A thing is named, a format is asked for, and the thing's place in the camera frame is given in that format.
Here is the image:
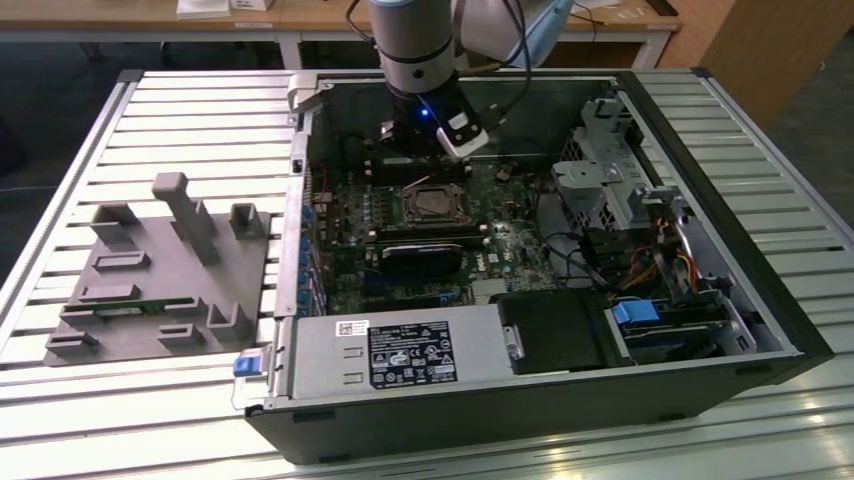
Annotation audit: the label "black hard disk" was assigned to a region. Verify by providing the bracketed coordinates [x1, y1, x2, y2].
[619, 319, 728, 364]

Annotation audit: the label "black RAM slot bank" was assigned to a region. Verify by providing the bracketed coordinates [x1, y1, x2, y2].
[363, 149, 468, 184]
[376, 224, 485, 247]

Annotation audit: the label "wooden desk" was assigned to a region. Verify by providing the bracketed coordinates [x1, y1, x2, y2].
[0, 0, 686, 69]

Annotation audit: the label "black graphics card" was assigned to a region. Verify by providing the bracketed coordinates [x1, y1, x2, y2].
[379, 239, 465, 276]

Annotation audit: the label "blue disk carrier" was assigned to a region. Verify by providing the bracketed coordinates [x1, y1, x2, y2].
[610, 298, 662, 329]

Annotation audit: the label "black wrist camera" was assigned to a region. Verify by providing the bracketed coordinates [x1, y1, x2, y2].
[377, 119, 409, 149]

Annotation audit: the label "CPU socket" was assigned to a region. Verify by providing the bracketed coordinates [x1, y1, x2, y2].
[397, 183, 472, 227]

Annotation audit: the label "black open PC case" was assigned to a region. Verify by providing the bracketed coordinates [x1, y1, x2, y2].
[243, 68, 835, 464]

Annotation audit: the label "wooden cabinet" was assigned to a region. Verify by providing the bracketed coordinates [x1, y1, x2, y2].
[656, 0, 854, 129]

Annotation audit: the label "silver chip heat sink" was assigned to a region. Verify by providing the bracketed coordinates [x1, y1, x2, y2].
[469, 278, 508, 304]

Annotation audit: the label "yellow orange wire bundle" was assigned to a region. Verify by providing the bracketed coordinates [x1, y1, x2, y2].
[616, 214, 702, 301]

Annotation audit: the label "metal drive cage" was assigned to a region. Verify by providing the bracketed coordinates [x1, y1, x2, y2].
[550, 97, 688, 231]

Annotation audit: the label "green motherboard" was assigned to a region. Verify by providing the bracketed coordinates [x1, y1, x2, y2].
[303, 159, 562, 319]

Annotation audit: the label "gray power supply unit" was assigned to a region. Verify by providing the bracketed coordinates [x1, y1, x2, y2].
[265, 304, 519, 401]

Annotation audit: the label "gray parts rack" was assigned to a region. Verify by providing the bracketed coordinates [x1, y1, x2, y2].
[40, 172, 275, 369]

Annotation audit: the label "black wires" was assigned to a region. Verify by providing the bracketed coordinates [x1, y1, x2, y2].
[539, 232, 608, 291]

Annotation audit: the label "blue case latch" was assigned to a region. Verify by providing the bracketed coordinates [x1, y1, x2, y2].
[232, 349, 265, 376]

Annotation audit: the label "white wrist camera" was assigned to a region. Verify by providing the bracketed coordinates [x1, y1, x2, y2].
[436, 107, 493, 162]

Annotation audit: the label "metal socket cover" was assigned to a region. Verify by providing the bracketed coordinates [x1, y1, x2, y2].
[401, 184, 467, 224]

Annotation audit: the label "black drive housing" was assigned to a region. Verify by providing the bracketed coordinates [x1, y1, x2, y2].
[492, 289, 628, 376]

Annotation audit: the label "black camera cable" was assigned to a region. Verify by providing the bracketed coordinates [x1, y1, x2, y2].
[452, 0, 535, 126]

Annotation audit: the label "silver square CPU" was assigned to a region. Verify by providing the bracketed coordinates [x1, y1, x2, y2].
[411, 190, 455, 214]

